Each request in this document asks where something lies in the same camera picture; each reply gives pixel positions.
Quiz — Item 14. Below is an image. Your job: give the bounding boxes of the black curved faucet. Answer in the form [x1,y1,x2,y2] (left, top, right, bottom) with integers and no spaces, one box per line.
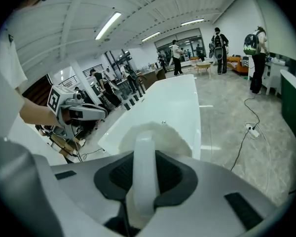
[134,74,148,95]

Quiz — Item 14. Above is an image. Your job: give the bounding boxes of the white fluffy cleaning mitt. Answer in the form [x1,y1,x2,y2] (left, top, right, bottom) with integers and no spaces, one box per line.
[118,121,192,229]

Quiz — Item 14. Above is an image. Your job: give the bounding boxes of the orange sofa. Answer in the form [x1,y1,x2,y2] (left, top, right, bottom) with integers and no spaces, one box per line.
[226,55,250,77]

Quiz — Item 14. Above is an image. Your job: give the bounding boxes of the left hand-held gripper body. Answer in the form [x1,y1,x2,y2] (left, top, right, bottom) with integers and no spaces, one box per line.
[47,84,85,139]

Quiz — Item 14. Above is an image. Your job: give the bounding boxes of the white bathtub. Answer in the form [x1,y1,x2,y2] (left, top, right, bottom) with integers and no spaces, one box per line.
[98,74,202,160]

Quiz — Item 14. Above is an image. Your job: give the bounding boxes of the dark green tub white rim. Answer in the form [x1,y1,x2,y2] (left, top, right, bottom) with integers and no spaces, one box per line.
[279,69,296,158]

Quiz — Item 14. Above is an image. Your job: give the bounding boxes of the ceiling tube light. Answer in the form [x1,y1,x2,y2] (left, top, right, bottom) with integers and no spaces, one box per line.
[180,18,205,27]
[141,31,161,43]
[94,11,122,41]

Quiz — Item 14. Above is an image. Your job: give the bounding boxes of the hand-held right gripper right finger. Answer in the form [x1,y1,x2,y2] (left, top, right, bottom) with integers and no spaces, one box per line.
[143,151,278,237]

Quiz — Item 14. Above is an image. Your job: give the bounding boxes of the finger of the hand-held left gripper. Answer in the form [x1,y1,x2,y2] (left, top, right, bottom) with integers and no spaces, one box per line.
[61,103,108,120]

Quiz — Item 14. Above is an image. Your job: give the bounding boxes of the black power cable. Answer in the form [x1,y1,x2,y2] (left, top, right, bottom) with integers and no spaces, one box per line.
[230,128,254,172]
[244,96,261,129]

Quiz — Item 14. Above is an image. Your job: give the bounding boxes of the large glass window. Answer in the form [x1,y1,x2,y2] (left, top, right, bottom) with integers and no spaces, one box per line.
[154,28,203,60]

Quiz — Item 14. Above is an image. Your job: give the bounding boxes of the brown wooden cabinet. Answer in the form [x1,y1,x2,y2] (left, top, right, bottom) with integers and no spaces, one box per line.
[138,67,167,90]

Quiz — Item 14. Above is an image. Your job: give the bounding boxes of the person's white shirt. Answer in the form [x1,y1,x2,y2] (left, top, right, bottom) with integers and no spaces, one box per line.
[0,7,28,145]

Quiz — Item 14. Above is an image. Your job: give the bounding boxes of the white power strip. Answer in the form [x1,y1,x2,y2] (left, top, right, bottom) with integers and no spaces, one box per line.
[245,122,260,140]

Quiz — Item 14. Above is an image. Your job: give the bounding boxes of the low wooden table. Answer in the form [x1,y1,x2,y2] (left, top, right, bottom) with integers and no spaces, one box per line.
[193,60,212,78]

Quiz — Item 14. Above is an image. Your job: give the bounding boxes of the person's left forearm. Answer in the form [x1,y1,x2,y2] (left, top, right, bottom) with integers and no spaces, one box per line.
[19,98,62,127]

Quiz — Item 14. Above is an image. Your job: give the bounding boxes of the green dome backpack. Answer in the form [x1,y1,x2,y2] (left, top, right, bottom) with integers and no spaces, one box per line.
[243,32,262,56]

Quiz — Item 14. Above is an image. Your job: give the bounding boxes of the white cabinet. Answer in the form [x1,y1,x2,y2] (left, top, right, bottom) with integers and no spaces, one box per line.
[261,57,291,96]

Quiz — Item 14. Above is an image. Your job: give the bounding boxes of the white power cable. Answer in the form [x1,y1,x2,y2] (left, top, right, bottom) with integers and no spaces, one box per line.
[246,122,273,197]

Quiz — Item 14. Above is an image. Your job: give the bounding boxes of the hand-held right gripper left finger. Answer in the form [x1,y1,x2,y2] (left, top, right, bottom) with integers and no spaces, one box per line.
[50,152,134,237]

